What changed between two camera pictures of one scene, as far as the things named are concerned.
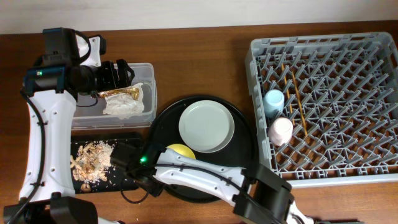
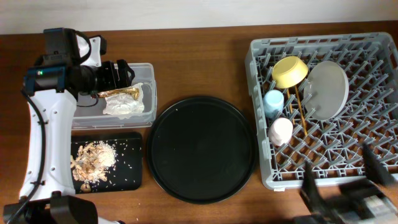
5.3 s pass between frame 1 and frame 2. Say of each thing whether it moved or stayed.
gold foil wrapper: stayed
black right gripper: moved
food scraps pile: stayed
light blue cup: stayed
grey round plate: moved
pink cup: stayed
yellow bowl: moved
